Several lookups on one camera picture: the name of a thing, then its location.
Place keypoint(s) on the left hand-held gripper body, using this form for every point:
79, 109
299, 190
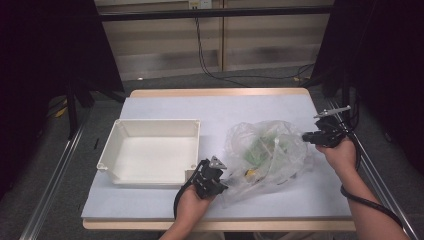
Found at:
206, 180

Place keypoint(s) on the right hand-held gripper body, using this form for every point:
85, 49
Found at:
330, 133

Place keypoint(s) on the clear plastic bag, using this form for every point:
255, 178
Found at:
293, 160

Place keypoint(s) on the green snack packet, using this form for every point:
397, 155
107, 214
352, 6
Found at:
258, 151

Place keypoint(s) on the white plastic box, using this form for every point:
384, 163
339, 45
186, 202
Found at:
150, 156

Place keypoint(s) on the person's right hand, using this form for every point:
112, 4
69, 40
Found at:
341, 158

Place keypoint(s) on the person's left hand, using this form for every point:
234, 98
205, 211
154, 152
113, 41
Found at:
191, 210

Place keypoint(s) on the yellow snack packet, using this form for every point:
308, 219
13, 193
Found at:
250, 172

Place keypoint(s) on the black curtain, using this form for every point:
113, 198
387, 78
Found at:
40, 50
383, 50

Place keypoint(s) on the small black pen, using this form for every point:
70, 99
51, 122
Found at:
96, 143

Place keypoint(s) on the black stand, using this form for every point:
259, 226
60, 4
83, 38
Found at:
71, 113

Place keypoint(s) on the black horizontal bar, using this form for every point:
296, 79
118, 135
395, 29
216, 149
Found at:
200, 13

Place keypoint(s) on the metal floor rail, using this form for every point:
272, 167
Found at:
50, 190
376, 176

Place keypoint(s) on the white wall socket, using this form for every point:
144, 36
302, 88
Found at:
200, 3

